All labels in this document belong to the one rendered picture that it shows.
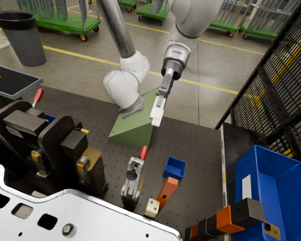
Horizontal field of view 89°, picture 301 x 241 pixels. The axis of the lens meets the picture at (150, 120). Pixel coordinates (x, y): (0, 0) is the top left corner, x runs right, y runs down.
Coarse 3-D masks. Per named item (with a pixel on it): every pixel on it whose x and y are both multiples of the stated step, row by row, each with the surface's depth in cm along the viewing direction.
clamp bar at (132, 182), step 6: (138, 156) 41; (132, 162) 39; (138, 162) 38; (132, 168) 38; (138, 168) 40; (126, 174) 36; (132, 174) 36; (138, 174) 39; (126, 180) 43; (132, 180) 37; (138, 180) 41; (126, 186) 45; (132, 186) 46; (126, 192) 47; (132, 198) 48
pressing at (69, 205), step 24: (0, 168) 53; (0, 192) 48; (24, 192) 49; (72, 192) 51; (0, 216) 44; (72, 216) 46; (96, 216) 47; (120, 216) 48; (144, 216) 49; (0, 240) 41; (24, 240) 41; (48, 240) 42; (72, 240) 43; (96, 240) 43; (120, 240) 44; (144, 240) 45; (168, 240) 46
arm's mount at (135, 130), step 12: (156, 96) 99; (144, 108) 97; (120, 120) 105; (132, 120) 95; (144, 120) 87; (120, 132) 93; (132, 132) 91; (144, 132) 89; (132, 144) 100; (144, 144) 97
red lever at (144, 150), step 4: (144, 148) 49; (148, 148) 50; (140, 152) 50; (144, 152) 49; (140, 156) 49; (144, 156) 49; (144, 160) 49; (132, 188) 47; (128, 192) 47; (132, 192) 47
